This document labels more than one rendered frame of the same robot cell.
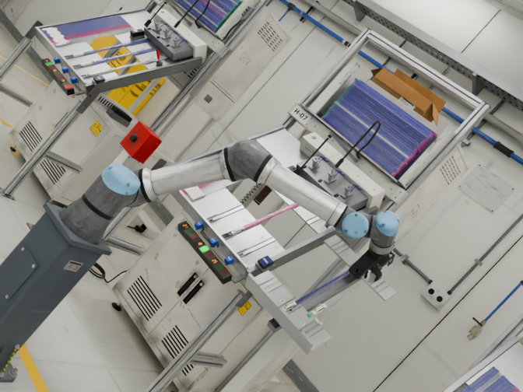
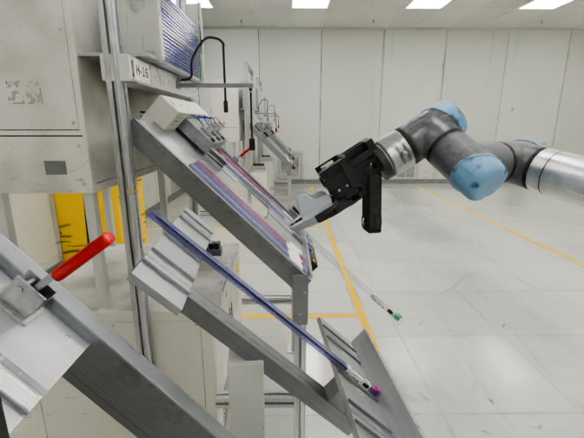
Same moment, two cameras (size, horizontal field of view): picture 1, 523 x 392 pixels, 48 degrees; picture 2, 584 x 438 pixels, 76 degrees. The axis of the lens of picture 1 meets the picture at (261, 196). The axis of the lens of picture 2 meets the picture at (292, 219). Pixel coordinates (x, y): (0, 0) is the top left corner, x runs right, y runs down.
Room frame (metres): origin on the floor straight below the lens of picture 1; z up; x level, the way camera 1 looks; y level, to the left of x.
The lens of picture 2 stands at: (2.45, 0.08, 1.20)
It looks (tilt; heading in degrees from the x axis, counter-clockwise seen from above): 14 degrees down; 236
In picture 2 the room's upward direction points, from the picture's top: straight up
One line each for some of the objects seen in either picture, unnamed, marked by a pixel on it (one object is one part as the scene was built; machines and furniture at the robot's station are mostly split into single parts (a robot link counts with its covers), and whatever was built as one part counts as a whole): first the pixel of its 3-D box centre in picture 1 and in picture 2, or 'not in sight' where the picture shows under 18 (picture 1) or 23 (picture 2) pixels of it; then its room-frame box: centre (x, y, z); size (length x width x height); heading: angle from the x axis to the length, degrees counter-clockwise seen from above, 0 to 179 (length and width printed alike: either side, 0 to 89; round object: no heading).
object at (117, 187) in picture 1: (114, 188); not in sight; (1.80, 0.36, 0.72); 0.13 x 0.12 x 0.14; 174
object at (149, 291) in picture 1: (215, 310); not in sight; (2.93, -0.22, 0.31); 0.70 x 0.65 x 0.62; 57
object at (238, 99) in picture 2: not in sight; (243, 144); (0.22, -4.41, 0.95); 1.36 x 0.82 x 1.90; 147
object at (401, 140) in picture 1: (378, 129); not in sight; (2.80, -0.20, 1.52); 0.51 x 0.13 x 0.27; 57
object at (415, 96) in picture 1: (419, 99); not in sight; (3.11, -0.27, 1.82); 0.68 x 0.30 x 0.20; 57
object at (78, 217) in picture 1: (89, 215); not in sight; (1.79, 0.36, 0.60); 0.15 x 0.15 x 0.10
